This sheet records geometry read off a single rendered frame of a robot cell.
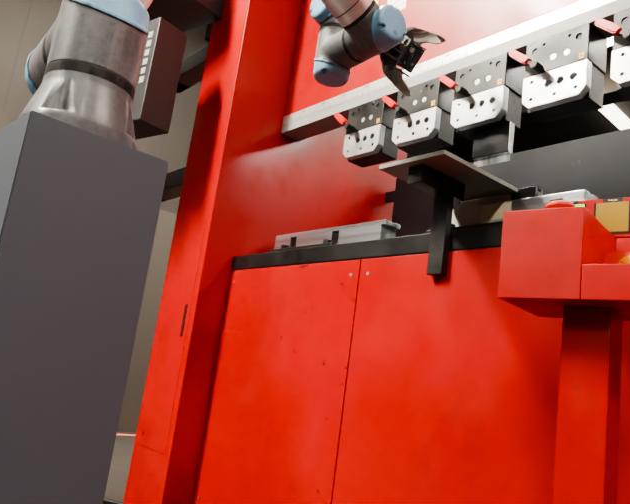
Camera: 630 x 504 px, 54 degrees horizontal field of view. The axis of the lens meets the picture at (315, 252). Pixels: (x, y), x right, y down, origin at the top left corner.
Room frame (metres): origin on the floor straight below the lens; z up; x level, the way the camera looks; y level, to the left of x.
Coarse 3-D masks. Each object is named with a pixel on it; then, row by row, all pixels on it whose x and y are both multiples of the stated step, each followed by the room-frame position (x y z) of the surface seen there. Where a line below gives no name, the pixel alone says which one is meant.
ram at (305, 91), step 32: (384, 0) 1.69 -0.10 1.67; (416, 0) 1.59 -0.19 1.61; (448, 0) 1.50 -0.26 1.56; (480, 0) 1.41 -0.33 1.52; (512, 0) 1.34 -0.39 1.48; (544, 0) 1.27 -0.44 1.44; (576, 0) 1.21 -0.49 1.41; (448, 32) 1.49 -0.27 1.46; (480, 32) 1.41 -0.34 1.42; (544, 32) 1.27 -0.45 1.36; (448, 64) 1.48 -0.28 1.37; (288, 96) 2.03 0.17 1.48; (320, 96) 1.89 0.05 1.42; (288, 128) 2.01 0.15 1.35; (320, 128) 1.95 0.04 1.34
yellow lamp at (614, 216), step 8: (600, 208) 0.88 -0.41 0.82; (608, 208) 0.87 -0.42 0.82; (616, 208) 0.86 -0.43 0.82; (624, 208) 0.85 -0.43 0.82; (600, 216) 0.88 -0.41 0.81; (608, 216) 0.87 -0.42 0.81; (616, 216) 0.86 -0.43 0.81; (624, 216) 0.85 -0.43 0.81; (608, 224) 0.87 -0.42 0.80; (616, 224) 0.86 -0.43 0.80; (624, 224) 0.85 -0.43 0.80
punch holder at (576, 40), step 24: (528, 48) 1.29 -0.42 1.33; (552, 48) 1.25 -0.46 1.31; (576, 48) 1.20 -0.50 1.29; (600, 48) 1.21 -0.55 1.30; (528, 72) 1.29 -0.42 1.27; (552, 72) 1.24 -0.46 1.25; (576, 72) 1.20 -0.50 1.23; (600, 72) 1.23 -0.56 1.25; (528, 96) 1.28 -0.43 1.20; (552, 96) 1.24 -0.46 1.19; (576, 96) 1.20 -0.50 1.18; (600, 96) 1.23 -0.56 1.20; (552, 120) 1.33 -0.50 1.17
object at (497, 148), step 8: (488, 128) 1.40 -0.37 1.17; (496, 128) 1.39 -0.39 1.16; (504, 128) 1.37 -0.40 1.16; (512, 128) 1.37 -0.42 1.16; (480, 136) 1.42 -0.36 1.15; (488, 136) 1.40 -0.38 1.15; (496, 136) 1.39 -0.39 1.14; (504, 136) 1.37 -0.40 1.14; (512, 136) 1.37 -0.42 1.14; (480, 144) 1.42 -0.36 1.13; (488, 144) 1.40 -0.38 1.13; (496, 144) 1.38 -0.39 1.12; (504, 144) 1.37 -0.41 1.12; (512, 144) 1.37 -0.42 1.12; (472, 152) 1.44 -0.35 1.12; (480, 152) 1.42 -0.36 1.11; (488, 152) 1.40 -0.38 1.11; (496, 152) 1.38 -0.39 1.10; (504, 152) 1.37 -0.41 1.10; (512, 152) 1.37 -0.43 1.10; (480, 160) 1.43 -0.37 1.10; (488, 160) 1.41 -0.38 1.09; (496, 160) 1.39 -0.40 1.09; (504, 160) 1.37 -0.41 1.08
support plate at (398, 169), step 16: (400, 160) 1.25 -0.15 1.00; (416, 160) 1.22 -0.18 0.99; (432, 160) 1.20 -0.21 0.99; (448, 160) 1.19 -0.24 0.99; (464, 160) 1.20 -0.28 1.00; (400, 176) 1.32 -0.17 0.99; (464, 176) 1.27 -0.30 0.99; (480, 176) 1.26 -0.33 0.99; (480, 192) 1.36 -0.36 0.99; (496, 192) 1.34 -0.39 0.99; (512, 192) 1.33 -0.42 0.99
